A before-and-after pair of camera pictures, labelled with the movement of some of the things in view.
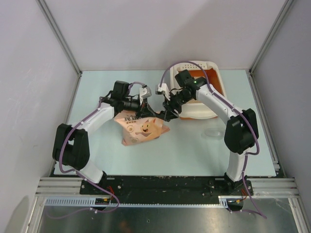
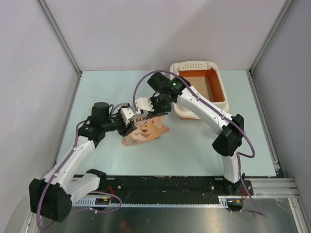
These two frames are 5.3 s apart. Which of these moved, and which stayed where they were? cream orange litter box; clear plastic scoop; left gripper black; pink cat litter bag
Moved: left gripper black
Stayed: clear plastic scoop; pink cat litter bag; cream orange litter box
